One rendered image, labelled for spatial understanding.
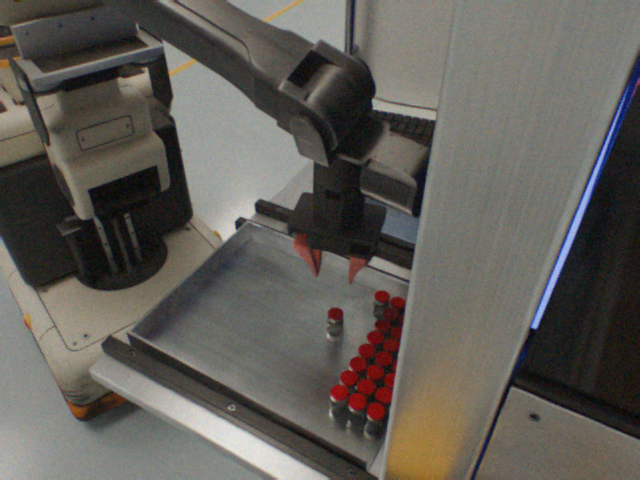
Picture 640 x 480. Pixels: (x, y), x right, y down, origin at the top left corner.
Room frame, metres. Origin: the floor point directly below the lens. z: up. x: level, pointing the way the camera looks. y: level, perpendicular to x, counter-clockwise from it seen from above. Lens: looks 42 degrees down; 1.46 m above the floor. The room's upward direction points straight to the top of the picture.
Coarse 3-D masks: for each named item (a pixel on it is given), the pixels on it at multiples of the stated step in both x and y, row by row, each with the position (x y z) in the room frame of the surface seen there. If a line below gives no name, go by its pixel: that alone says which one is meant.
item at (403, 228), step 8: (368, 200) 0.77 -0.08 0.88; (392, 216) 0.72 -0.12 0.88; (400, 216) 0.72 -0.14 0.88; (408, 216) 0.72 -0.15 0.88; (384, 224) 0.70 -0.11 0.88; (392, 224) 0.70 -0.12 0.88; (400, 224) 0.70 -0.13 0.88; (408, 224) 0.70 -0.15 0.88; (416, 224) 0.70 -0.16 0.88; (384, 232) 0.64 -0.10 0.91; (392, 232) 0.68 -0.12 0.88; (400, 232) 0.68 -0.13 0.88; (408, 232) 0.68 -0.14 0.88; (416, 232) 0.68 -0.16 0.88; (384, 240) 0.64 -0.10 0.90; (392, 240) 0.63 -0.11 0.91; (400, 240) 0.63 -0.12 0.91; (408, 240) 0.62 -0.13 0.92; (416, 240) 0.66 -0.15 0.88; (400, 248) 0.63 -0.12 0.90; (408, 248) 0.62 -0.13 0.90
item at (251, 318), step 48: (240, 240) 0.65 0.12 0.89; (288, 240) 0.63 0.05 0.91; (192, 288) 0.55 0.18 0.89; (240, 288) 0.55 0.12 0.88; (288, 288) 0.55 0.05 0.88; (336, 288) 0.55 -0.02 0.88; (384, 288) 0.55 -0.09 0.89; (144, 336) 0.46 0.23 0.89; (192, 336) 0.47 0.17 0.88; (240, 336) 0.47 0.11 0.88; (288, 336) 0.47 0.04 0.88; (240, 384) 0.39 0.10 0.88; (288, 384) 0.39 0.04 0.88; (336, 384) 0.39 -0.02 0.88; (336, 432) 0.33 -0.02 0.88; (384, 432) 0.33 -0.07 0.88
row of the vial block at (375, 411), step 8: (392, 368) 0.38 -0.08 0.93; (392, 376) 0.37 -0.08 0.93; (384, 384) 0.36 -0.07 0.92; (392, 384) 0.36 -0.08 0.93; (376, 392) 0.35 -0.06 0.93; (384, 392) 0.35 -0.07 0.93; (392, 392) 0.35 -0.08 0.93; (376, 400) 0.34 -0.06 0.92; (384, 400) 0.34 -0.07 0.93; (368, 408) 0.33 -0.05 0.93; (376, 408) 0.33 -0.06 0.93; (384, 408) 0.33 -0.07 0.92; (368, 416) 0.32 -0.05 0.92; (376, 416) 0.32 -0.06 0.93; (384, 416) 0.34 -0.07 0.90; (368, 424) 0.32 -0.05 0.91; (376, 424) 0.32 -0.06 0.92; (384, 424) 0.34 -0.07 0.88; (368, 432) 0.32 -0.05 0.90; (376, 432) 0.32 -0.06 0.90
